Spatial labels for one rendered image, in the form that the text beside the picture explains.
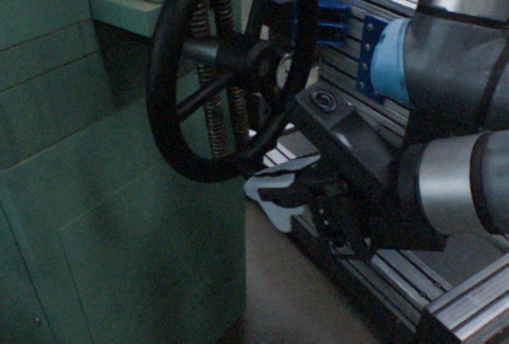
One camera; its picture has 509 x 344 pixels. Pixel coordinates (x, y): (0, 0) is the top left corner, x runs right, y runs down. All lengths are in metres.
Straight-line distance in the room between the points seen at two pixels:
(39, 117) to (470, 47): 0.45
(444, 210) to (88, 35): 0.44
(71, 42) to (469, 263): 0.94
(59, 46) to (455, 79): 0.42
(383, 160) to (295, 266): 1.01
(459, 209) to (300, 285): 1.01
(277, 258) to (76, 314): 0.73
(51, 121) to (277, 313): 0.84
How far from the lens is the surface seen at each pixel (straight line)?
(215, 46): 0.58
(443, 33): 0.46
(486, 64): 0.46
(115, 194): 0.75
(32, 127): 0.63
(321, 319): 1.31
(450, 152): 0.39
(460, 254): 1.24
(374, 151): 0.43
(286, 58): 0.87
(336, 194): 0.43
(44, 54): 0.61
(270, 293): 1.35
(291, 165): 0.51
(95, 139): 0.69
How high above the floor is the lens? 1.06
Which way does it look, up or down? 36 degrees down
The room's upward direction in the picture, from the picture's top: straight up
